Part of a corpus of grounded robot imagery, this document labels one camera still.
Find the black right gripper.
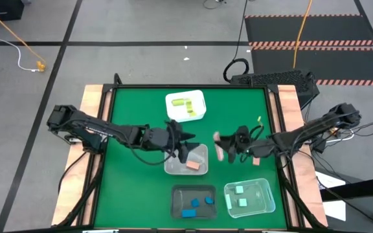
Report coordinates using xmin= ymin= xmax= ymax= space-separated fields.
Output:
xmin=217 ymin=125 xmax=267 ymax=164

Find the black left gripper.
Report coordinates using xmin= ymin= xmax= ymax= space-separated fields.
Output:
xmin=146 ymin=120 xmax=201 ymax=164

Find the clear plastic bin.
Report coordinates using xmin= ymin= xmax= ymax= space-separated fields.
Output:
xmin=164 ymin=143 xmax=209 ymax=176
xmin=223 ymin=177 xmax=277 ymax=219

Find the white plastic bin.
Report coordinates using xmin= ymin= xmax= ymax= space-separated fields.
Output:
xmin=165 ymin=89 xmax=207 ymax=124

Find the dark translucent plastic bin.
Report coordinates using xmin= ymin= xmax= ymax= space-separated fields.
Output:
xmin=170 ymin=184 xmax=218 ymax=220

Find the green table mat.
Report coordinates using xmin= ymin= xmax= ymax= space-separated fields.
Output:
xmin=94 ymin=87 xmax=288 ymax=229

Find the white sheet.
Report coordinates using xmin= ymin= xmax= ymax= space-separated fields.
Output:
xmin=315 ymin=171 xmax=348 ymax=223

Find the black bar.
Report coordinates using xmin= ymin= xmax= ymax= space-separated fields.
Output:
xmin=321 ymin=175 xmax=373 ymax=201

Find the black hazard-striped floor mat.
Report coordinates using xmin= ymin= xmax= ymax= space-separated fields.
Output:
xmin=243 ymin=14 xmax=373 ymax=87

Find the black box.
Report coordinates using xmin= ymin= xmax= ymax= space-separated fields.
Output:
xmin=0 ymin=0 xmax=25 ymax=24

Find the black coiled floor cable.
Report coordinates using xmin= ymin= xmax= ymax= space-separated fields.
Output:
xmin=222 ymin=0 xmax=251 ymax=83

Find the white looped cable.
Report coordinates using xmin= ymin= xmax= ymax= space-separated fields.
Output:
xmin=325 ymin=131 xmax=355 ymax=144

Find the orange floor cable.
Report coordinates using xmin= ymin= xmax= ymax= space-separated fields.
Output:
xmin=292 ymin=0 xmax=313 ymax=71

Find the yellow cable with plug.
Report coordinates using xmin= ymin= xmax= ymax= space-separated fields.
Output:
xmin=0 ymin=2 xmax=47 ymax=73

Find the white floor cable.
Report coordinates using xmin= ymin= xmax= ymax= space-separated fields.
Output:
xmin=0 ymin=0 xmax=40 ymax=72

